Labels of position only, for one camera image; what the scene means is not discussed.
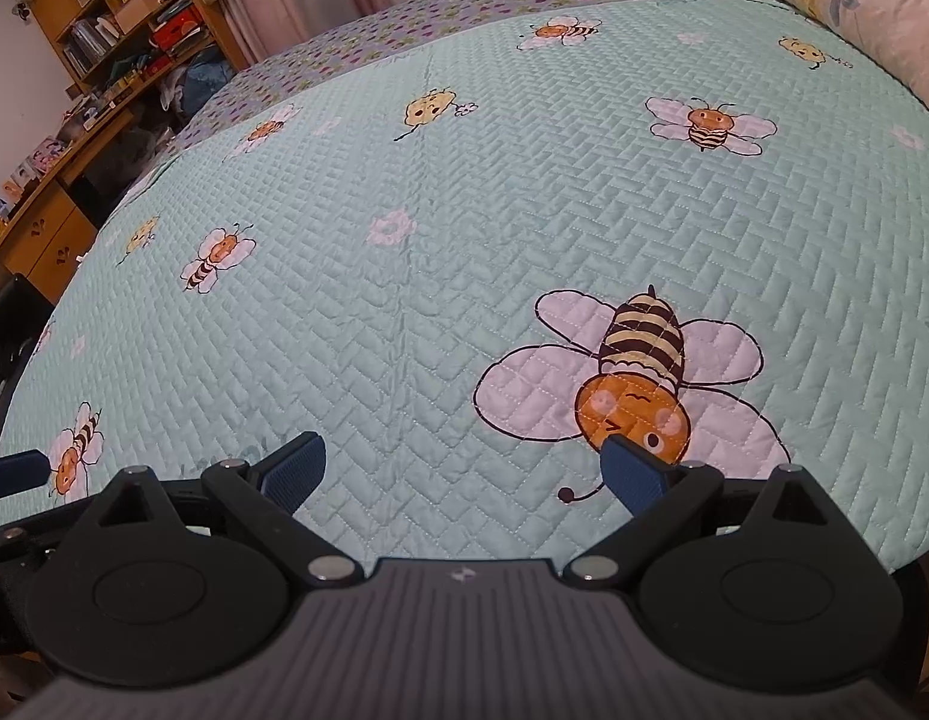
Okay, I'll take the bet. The black chair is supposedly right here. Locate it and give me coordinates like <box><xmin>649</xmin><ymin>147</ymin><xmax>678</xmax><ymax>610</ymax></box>
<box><xmin>0</xmin><ymin>274</ymin><xmax>58</xmax><ymax>460</ymax></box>

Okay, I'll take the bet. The teal bee-print quilted blanket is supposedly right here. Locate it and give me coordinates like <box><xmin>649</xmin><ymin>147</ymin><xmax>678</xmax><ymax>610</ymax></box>
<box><xmin>0</xmin><ymin>0</ymin><xmax>929</xmax><ymax>578</ymax></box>

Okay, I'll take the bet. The blue cloth bundle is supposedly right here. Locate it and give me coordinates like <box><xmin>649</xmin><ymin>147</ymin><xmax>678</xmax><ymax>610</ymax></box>
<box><xmin>164</xmin><ymin>49</ymin><xmax>238</xmax><ymax>119</ymax></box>

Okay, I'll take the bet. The wooden bookshelf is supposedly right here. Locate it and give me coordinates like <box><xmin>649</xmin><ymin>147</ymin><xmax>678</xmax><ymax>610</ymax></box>
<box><xmin>20</xmin><ymin>0</ymin><xmax>250</xmax><ymax>104</ymax></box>

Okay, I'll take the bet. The wooden desk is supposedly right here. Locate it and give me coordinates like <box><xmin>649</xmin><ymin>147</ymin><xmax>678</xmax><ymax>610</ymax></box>
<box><xmin>0</xmin><ymin>101</ymin><xmax>148</xmax><ymax>306</ymax></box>

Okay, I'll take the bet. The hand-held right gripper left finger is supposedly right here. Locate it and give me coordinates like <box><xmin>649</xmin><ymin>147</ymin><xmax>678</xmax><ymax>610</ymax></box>
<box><xmin>95</xmin><ymin>431</ymin><xmax>362</xmax><ymax>589</ymax></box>

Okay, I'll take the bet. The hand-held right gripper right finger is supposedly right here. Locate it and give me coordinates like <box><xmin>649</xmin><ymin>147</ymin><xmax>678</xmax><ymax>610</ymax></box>
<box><xmin>562</xmin><ymin>435</ymin><xmax>850</xmax><ymax>590</ymax></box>

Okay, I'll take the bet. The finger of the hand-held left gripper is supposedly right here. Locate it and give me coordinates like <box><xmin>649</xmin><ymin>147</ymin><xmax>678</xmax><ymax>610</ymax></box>
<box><xmin>0</xmin><ymin>506</ymin><xmax>88</xmax><ymax>655</ymax></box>
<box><xmin>0</xmin><ymin>448</ymin><xmax>53</xmax><ymax>503</ymax></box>

